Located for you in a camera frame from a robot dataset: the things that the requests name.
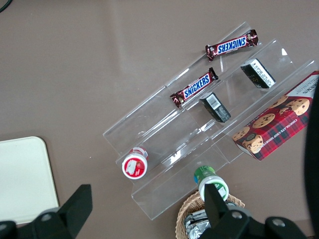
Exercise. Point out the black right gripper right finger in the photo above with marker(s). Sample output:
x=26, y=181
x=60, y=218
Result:
x=215, y=209

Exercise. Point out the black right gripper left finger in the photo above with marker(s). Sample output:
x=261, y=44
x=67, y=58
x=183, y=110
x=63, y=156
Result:
x=77, y=206

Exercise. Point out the wicker basket holding foil packs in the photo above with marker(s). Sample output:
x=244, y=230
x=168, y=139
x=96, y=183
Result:
x=183, y=214

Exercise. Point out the beige plastic tray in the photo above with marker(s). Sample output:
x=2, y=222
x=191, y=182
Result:
x=25, y=174

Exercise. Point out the silver foil wrapped pack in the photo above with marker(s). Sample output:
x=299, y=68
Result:
x=197, y=227

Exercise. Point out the green-lid yogurt cup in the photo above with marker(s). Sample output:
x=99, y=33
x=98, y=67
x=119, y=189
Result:
x=203, y=174

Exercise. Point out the red-lid yogurt cup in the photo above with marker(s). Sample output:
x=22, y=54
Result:
x=134, y=166

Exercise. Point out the red tartan cookie box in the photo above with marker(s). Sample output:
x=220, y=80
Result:
x=274, y=129

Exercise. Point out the small black carton box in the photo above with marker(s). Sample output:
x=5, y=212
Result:
x=215, y=108
x=259, y=74

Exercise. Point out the clear acrylic stepped display stand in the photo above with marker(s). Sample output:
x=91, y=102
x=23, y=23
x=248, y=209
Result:
x=154, y=119

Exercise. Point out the Snickers chocolate bar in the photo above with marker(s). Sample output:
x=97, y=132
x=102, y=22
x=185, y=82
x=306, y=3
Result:
x=231, y=44
x=197, y=87

